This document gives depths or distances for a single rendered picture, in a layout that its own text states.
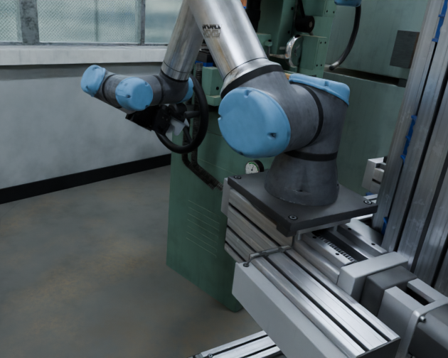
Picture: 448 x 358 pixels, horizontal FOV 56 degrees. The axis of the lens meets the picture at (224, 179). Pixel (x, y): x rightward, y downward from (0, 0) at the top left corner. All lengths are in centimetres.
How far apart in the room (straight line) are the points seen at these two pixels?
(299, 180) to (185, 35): 44
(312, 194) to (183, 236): 112
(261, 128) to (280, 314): 29
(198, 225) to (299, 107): 113
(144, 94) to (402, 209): 61
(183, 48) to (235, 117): 39
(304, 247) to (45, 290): 135
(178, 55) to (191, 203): 84
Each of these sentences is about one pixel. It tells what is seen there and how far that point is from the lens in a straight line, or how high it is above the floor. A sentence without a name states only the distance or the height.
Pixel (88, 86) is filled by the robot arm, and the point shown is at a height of 94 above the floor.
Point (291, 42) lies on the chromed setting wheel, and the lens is 163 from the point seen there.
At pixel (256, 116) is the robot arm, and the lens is 65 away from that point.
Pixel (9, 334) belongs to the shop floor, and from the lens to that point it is 177.
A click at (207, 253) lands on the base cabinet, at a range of 177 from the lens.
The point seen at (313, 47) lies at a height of 104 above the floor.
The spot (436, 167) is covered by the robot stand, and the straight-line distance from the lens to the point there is 82.
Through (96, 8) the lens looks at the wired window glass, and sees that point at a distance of 276.
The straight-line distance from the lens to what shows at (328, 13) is 170.
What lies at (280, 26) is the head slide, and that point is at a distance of 167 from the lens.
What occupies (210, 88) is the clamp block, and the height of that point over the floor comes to 90.
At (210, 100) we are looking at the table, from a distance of 143.
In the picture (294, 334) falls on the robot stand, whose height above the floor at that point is 71.
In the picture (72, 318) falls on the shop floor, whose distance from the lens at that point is 178.
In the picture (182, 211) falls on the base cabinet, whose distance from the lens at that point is 180.
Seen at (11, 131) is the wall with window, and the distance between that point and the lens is 257.
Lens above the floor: 115
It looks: 22 degrees down
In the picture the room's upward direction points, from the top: 6 degrees clockwise
